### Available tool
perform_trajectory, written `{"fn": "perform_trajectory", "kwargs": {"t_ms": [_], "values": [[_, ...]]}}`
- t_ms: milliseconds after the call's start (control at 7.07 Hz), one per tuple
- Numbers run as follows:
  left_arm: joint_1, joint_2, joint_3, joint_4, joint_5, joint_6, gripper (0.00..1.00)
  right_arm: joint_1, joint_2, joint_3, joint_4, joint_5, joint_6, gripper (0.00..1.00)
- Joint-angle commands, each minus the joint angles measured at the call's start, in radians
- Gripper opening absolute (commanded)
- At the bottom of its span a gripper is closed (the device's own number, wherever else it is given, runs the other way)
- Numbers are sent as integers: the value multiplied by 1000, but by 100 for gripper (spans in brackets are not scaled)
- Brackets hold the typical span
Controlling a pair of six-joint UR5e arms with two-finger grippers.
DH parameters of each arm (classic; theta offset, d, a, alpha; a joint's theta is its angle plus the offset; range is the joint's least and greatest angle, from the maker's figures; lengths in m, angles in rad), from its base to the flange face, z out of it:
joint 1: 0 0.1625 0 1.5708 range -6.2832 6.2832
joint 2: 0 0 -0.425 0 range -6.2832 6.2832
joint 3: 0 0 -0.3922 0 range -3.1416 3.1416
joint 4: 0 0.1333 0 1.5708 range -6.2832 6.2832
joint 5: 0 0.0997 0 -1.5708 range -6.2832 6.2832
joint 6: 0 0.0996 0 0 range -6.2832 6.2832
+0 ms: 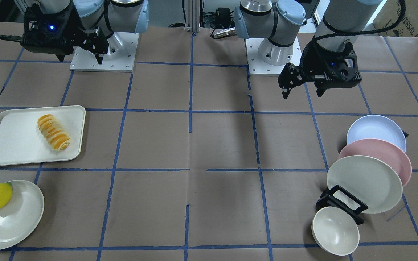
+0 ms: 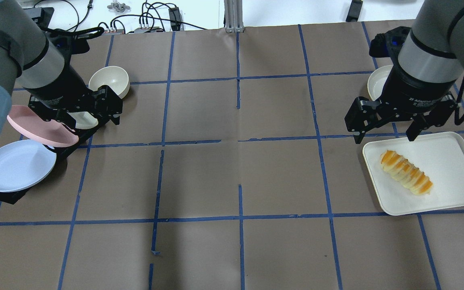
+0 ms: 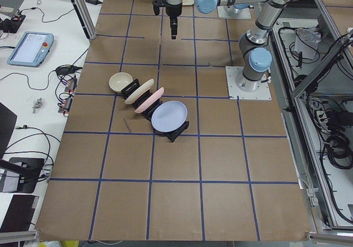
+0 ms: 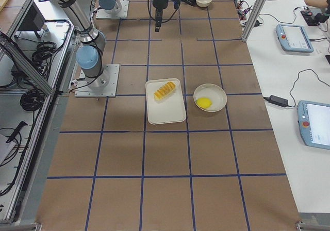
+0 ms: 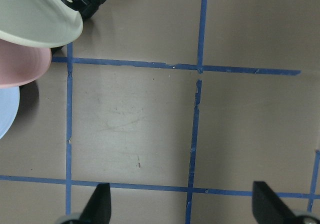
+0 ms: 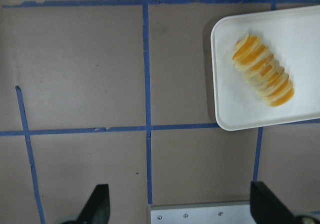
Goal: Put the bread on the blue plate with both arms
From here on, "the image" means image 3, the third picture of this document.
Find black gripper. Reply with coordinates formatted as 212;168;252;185
165;3;183;40

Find blue plate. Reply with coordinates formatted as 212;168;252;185
151;100;188;132

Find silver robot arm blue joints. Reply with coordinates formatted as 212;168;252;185
165;0;301;82

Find cream plate in rack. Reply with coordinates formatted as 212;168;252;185
125;79;154;105

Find pink plate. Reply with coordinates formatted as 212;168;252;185
135;87;164;114

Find cream bowl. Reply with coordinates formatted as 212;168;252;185
109;72;133;93

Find black power adapter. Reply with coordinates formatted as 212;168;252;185
85;0;102;5

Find black dish rack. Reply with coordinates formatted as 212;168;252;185
117;79;189;142

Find blue teach pendant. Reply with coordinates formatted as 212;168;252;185
7;31;54;67

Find black monitor stand base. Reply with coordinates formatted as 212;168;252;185
1;157;44;194

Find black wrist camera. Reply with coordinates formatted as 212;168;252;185
152;0;165;15

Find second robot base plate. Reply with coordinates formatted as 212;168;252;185
217;5;251;20

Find aluminium frame post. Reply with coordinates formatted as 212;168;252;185
71;0;97;40

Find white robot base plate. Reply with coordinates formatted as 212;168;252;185
226;66;271;101

